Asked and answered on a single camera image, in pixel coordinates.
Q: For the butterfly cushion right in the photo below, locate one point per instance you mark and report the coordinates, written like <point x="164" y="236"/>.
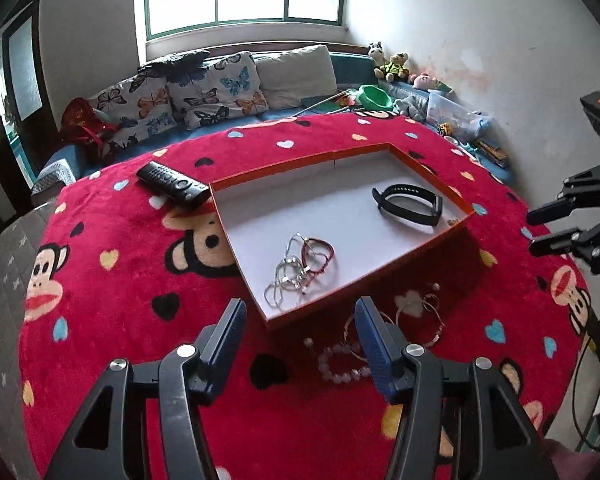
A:
<point x="217" y="91"/>

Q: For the red bag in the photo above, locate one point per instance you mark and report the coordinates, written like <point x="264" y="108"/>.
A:
<point x="81" y="125"/>

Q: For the green bowl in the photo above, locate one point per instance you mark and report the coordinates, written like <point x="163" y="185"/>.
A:
<point x="373" y="98"/>

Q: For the plush toy bear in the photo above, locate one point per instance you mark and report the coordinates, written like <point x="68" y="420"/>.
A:
<point x="395" y="69"/>

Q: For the black remote control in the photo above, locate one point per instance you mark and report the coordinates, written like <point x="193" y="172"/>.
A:
<point x="183" y="190"/>

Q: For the butterfly cushion left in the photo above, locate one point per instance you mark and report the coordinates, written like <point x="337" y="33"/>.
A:
<point x="140" y="106"/>

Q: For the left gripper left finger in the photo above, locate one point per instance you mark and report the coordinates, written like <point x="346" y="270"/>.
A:
<point x="107" y="437"/>

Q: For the white plush dog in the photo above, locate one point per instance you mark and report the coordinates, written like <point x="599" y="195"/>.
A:
<point x="376" y="52"/>

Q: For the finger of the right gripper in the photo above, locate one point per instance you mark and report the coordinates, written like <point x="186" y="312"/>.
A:
<point x="555" y="244"/>
<point x="560" y="208"/>

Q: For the white cushion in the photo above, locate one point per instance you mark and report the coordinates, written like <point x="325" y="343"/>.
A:
<point x="289" y="77"/>

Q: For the butterfly cushion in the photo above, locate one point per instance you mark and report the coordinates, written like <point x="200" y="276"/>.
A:
<point x="217" y="91"/>
<point x="140" y="106"/>

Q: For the orange shallow box tray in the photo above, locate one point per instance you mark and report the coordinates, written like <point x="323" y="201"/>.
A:
<point x="328" y="196"/>

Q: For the black smart wristband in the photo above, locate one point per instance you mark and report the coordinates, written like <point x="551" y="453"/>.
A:
<point x="411" y="203"/>

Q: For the red monkey print blanket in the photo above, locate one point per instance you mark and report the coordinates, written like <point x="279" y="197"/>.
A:
<point x="124" y="272"/>

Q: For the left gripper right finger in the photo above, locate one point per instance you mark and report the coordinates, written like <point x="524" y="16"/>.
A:
<point x="472" y="403"/>

